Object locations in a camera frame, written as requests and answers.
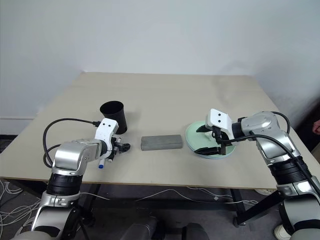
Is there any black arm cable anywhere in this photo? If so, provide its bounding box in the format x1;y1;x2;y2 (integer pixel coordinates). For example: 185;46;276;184
42;118;102;173
216;111;320;195

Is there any white floor cable tangle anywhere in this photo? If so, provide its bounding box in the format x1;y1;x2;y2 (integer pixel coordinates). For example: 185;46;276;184
0;179;42;232

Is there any grey rounded shape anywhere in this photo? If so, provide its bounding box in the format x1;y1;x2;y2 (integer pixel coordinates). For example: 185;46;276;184
119;215;166;240

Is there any light green round plate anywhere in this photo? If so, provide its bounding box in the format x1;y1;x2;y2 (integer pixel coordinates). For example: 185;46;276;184
185;120;237;157

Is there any white baseboard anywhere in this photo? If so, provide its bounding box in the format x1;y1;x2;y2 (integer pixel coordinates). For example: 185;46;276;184
0;116;37;136

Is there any gray rectangular glasses case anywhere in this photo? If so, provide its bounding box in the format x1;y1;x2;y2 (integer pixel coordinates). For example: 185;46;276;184
140;134;185;152

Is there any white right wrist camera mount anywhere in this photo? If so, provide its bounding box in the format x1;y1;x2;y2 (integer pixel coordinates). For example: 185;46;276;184
205;108;235;140

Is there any white marker with blue cap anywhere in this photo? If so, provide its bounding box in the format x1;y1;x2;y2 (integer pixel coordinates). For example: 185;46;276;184
97;136;123;170

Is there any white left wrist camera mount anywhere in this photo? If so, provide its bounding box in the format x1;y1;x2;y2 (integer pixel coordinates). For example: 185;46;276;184
94;118;119;159

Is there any dark rounded shape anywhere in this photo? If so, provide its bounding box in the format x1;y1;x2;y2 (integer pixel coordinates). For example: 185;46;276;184
180;222;210;240

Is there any black plastic cup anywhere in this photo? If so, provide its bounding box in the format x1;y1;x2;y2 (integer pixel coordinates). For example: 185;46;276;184
99;100;128;135

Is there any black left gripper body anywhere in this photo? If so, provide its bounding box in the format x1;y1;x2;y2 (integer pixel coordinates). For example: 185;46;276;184
109;136;124;161

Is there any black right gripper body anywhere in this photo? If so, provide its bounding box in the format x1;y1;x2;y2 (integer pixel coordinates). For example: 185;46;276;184
211;126;234;155

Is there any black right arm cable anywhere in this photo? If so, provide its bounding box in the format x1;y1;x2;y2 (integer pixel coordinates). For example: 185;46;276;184
216;111;320;195

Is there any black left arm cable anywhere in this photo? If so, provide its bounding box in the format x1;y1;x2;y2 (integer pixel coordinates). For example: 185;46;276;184
42;118;102;173

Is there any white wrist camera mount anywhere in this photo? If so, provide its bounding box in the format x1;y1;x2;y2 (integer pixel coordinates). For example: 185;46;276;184
94;118;119;159
205;108;235;140

